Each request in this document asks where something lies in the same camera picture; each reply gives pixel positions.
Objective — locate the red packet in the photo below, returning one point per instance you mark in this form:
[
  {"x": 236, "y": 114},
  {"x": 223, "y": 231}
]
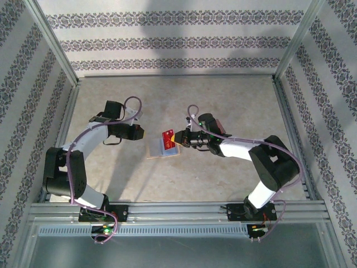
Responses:
[{"x": 168, "y": 135}]

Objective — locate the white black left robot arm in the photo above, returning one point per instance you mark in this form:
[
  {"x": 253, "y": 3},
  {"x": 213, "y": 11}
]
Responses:
[{"x": 92, "y": 139}]

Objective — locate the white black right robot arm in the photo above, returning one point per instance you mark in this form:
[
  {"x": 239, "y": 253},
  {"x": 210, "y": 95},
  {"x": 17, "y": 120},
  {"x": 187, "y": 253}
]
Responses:
[{"x": 237, "y": 150}]

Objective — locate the red credit card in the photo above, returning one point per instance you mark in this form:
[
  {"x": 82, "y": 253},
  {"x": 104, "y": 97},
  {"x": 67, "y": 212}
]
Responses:
[{"x": 220, "y": 127}]

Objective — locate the green-lit controller board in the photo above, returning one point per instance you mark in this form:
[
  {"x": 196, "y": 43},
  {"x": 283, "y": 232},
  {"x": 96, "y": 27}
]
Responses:
[
  {"x": 106, "y": 230},
  {"x": 258, "y": 230}
]

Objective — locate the grey metal shelf panel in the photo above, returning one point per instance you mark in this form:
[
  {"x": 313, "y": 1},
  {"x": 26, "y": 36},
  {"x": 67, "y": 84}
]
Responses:
[{"x": 178, "y": 252}]

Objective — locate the aluminium table edge rail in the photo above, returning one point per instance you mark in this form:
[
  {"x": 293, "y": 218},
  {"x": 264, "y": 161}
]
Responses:
[
  {"x": 62, "y": 131},
  {"x": 295, "y": 134},
  {"x": 178, "y": 75}
]

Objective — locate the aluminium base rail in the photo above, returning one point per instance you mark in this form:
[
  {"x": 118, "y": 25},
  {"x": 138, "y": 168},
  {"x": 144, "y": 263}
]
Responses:
[{"x": 178, "y": 210}]

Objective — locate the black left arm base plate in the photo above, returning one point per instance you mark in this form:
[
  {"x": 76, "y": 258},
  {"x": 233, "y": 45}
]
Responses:
[{"x": 121, "y": 213}]

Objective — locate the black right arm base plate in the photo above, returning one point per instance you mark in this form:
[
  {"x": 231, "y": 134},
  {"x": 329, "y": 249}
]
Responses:
[{"x": 234, "y": 213}]

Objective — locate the aluminium frame post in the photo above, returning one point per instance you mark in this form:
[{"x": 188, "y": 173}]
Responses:
[
  {"x": 53, "y": 42},
  {"x": 299, "y": 39}
]

